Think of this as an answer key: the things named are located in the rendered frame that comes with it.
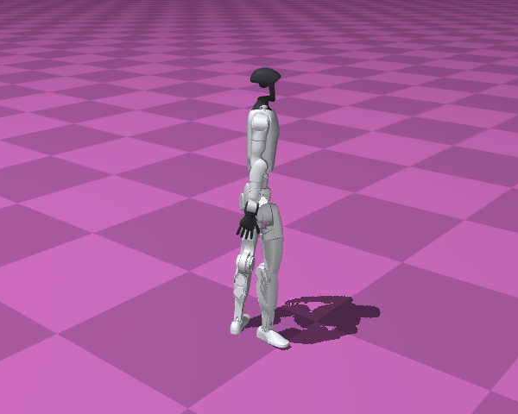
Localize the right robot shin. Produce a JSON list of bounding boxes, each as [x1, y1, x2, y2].
[[256, 266, 278, 333]]

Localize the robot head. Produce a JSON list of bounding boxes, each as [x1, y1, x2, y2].
[[250, 67, 281, 110]]

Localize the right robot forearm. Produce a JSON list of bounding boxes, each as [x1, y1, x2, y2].
[[247, 160, 266, 213]]

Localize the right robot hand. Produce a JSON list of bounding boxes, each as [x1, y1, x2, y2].
[[236, 202, 260, 239]]

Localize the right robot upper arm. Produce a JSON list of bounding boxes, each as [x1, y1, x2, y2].
[[250, 114, 270, 172]]

